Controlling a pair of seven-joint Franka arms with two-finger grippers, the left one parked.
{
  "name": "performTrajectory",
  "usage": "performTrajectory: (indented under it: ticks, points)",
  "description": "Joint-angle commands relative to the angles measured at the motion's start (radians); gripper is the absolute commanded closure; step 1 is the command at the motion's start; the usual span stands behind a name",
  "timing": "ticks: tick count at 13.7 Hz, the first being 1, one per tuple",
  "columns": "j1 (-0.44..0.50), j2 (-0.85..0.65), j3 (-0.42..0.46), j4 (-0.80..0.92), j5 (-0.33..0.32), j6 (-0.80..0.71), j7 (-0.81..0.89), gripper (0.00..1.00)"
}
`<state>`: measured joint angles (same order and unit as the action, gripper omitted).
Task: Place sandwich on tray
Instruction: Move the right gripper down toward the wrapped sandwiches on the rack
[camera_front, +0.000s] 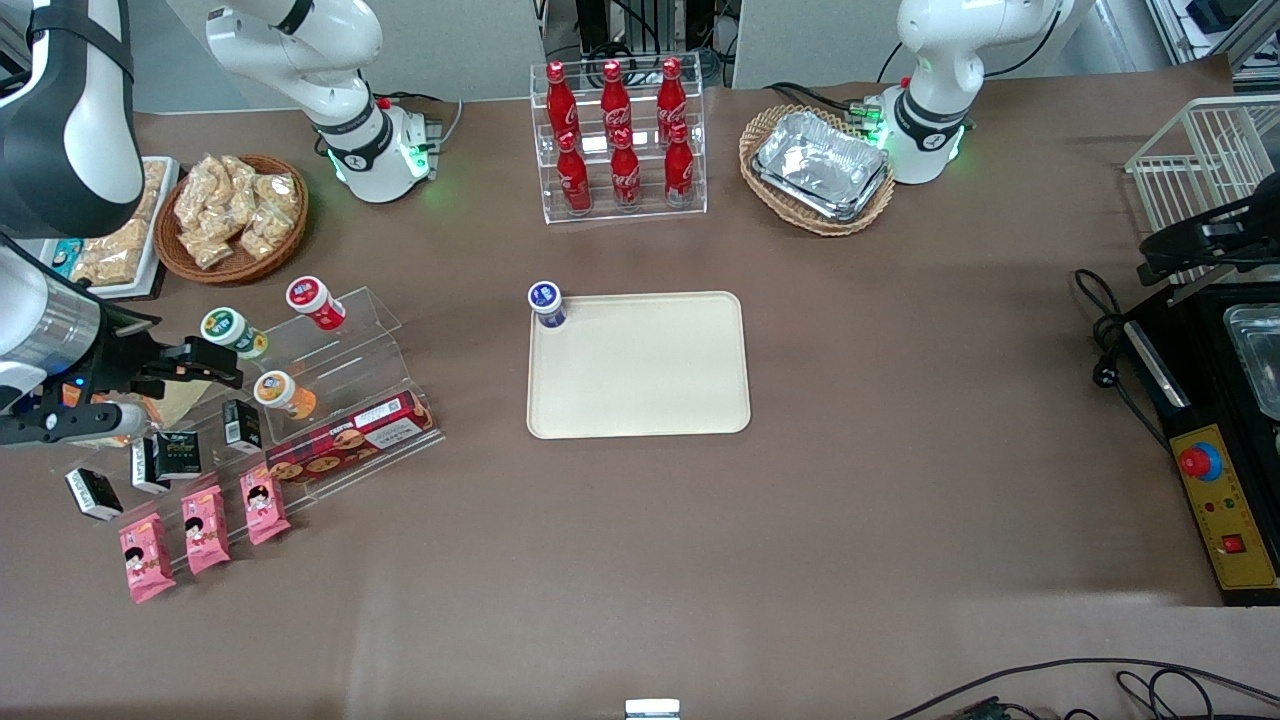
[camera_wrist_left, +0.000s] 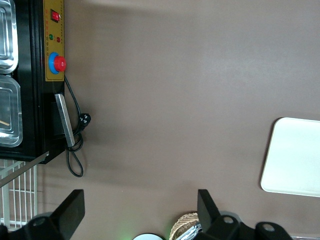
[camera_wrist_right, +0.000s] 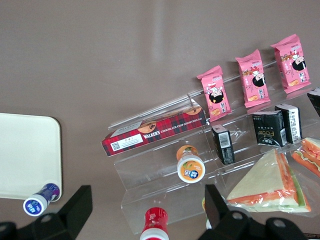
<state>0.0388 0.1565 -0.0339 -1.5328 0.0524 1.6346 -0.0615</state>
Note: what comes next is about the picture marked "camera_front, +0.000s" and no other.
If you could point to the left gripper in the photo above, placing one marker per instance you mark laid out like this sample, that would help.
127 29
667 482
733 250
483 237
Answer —
1203 236

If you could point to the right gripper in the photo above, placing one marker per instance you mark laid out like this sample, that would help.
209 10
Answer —
124 356

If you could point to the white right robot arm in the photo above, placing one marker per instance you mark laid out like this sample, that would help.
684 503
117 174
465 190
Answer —
300 50

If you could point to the triangular wrapped sandwich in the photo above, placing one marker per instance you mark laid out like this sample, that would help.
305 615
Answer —
180 405

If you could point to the white rectangular snack tray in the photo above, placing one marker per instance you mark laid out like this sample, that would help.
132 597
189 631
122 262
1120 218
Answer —
160 250

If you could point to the silver foil tray stack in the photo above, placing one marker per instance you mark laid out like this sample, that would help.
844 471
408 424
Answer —
820 165

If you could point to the cream plastic tray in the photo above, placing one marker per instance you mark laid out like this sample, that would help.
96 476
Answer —
640 365

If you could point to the thin silver metal strip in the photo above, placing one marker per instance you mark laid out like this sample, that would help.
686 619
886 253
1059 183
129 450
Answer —
1190 290

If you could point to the green-lid yogurt cup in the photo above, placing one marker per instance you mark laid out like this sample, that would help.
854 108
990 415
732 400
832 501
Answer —
228 328

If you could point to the black machine yellow panel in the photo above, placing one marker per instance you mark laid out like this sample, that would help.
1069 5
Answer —
1200 340

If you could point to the dark brown wicker basket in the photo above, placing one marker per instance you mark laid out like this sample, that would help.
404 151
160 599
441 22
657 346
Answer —
235 270

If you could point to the clear bag of snacks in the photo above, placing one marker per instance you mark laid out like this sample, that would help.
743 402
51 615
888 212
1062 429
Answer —
198 205
228 178
265 235
278 193
212 250

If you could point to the golden crisp snack packet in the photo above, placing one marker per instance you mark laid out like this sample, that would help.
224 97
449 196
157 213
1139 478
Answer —
115 255
153 190

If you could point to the orange-lid yogurt cup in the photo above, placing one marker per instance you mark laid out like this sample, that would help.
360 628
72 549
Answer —
280 392

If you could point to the small blue snack packet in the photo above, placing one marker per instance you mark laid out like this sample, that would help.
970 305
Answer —
68 258

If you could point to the steel food pan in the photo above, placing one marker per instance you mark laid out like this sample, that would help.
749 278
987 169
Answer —
1260 360

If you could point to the red-lid yogurt cup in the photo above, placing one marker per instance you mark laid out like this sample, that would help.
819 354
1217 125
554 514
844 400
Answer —
312 298

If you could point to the pink snack pack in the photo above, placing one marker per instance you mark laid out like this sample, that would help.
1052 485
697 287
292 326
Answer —
146 560
265 505
206 530

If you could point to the clear acrylic tiered shelf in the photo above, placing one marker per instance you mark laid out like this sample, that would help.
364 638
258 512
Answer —
370 330

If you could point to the red cookie box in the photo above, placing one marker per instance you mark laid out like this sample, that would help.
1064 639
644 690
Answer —
350 440

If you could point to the red emergency stop button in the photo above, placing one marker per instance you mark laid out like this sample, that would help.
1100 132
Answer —
1200 461

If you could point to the blue-lid yogurt cup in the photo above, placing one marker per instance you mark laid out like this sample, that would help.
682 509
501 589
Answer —
547 303

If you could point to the light woven wicker basket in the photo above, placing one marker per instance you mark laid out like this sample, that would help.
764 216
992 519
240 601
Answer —
760 190

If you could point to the red cola bottle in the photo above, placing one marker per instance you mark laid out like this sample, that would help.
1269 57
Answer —
574 180
672 95
560 100
679 170
615 95
626 175

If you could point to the clear acrylic bottle rack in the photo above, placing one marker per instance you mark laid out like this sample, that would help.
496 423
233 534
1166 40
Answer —
620 215

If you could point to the black background equipment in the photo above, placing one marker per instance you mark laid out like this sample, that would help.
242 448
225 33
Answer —
650 25

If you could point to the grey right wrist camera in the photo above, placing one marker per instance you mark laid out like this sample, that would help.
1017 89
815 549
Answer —
90 425

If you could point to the aluminium frame rail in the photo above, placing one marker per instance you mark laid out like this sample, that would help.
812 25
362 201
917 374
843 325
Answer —
1200 45

